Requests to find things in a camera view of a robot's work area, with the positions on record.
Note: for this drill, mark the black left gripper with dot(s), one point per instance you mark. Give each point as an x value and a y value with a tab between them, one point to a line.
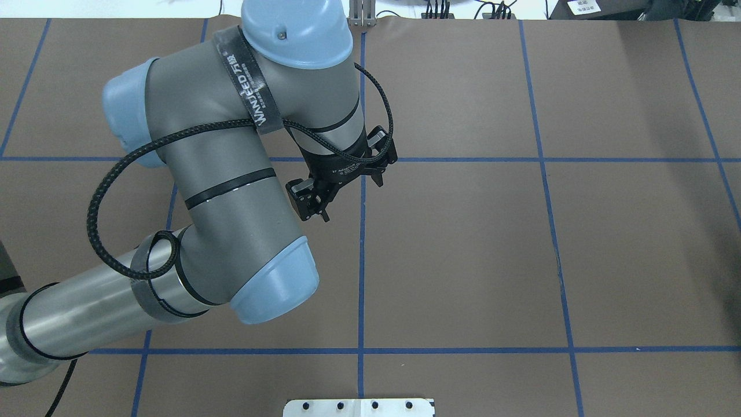
337	172

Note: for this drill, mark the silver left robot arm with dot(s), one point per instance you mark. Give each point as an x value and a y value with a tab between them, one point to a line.
260	126

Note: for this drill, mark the orange terminal block upper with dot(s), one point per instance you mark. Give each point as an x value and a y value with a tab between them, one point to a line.
437	10

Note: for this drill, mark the orange terminal block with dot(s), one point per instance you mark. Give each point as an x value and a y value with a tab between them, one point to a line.
437	10
496	10

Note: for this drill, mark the orange terminal block lower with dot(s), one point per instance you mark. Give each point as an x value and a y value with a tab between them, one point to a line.
496	10

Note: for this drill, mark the aluminium frame post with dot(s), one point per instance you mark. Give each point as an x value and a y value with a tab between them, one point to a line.
362	13

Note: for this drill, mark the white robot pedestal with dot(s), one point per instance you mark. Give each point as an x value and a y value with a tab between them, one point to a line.
360	407

